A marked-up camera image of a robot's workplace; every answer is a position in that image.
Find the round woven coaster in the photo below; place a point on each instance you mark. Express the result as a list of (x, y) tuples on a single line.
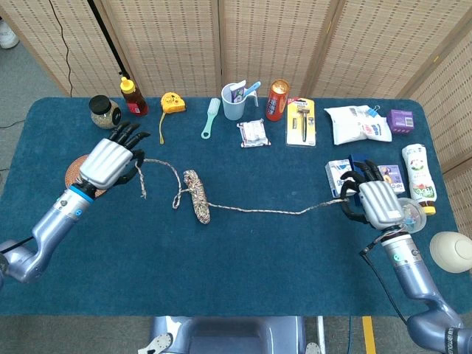
[(73, 171)]

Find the white snack packet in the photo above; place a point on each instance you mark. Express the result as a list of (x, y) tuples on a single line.
[(252, 132)]

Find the white shoe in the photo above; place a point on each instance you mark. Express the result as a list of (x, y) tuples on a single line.
[(7, 37)]

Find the cream round bowl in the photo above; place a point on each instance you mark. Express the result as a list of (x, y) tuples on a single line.
[(450, 252)]

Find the light blue cup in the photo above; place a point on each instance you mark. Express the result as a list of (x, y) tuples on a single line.
[(233, 108)]

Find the white blue carton box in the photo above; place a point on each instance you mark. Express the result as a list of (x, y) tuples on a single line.
[(333, 177)]

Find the white metal leg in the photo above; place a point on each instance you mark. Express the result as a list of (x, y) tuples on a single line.
[(321, 332)]

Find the blue toothbrush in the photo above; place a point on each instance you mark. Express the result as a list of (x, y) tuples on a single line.
[(253, 87)]

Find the orange soda can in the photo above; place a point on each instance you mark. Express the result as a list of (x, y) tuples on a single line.
[(276, 105)]

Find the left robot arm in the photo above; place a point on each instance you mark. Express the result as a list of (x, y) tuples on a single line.
[(55, 225)]

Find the mint green brush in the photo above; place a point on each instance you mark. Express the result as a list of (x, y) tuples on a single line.
[(212, 110)]

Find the clear tub of clips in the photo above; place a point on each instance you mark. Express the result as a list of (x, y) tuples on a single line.
[(414, 214)]

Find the dark blue long box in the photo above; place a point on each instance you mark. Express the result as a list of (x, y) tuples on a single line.
[(357, 159)]

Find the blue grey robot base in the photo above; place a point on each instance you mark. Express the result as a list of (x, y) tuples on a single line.
[(228, 335)]

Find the blue binder clip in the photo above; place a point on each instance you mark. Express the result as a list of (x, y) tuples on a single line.
[(371, 111)]

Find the white plastic bag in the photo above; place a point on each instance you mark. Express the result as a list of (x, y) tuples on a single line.
[(350, 125)]

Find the glass jar black lid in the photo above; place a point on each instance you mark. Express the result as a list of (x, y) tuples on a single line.
[(103, 112)]

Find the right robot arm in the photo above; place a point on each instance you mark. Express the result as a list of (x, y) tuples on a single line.
[(409, 273)]

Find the bamboo folding screen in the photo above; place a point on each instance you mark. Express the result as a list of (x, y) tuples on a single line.
[(177, 44)]

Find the black stand pole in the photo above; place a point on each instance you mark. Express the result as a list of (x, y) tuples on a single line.
[(109, 37)]

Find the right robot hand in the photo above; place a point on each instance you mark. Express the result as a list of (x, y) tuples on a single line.
[(380, 206)]

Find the purple fruit print box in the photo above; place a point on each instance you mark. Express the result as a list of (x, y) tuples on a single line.
[(394, 180)]

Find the blue felt table cover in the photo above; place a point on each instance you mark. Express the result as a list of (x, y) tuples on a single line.
[(221, 265)]

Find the yellow tape measure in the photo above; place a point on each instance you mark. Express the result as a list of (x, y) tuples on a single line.
[(172, 103)]

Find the toothpaste tube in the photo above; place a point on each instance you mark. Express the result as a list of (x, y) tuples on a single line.
[(237, 92)]

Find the white sauce bottle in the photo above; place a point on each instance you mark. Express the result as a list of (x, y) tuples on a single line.
[(418, 173)]

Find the razor in yellow package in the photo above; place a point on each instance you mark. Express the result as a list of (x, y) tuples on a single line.
[(295, 136)]

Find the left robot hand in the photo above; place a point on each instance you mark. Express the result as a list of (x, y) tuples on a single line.
[(105, 162)]

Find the honey bottle yellow cap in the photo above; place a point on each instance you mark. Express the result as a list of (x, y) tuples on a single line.
[(134, 101)]

